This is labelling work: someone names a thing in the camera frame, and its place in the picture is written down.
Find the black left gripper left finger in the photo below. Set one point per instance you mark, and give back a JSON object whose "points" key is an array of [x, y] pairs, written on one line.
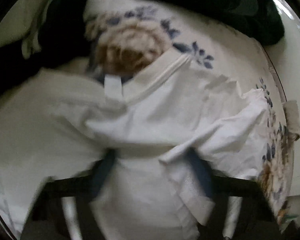
{"points": [[62, 207]]}

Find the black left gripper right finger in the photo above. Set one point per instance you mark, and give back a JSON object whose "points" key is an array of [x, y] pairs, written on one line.
{"points": [[240, 209]]}

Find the white t-shirt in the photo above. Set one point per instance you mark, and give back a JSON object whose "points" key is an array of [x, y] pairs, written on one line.
{"points": [[58, 124]]}

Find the white headboard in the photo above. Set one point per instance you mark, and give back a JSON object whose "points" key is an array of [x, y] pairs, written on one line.
{"points": [[285, 56]]}

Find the folded black garment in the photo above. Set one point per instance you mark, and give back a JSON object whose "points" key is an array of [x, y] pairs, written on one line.
{"points": [[57, 38]]}

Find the floral bedspread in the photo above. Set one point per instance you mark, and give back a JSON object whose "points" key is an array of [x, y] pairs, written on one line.
{"points": [[125, 32]]}

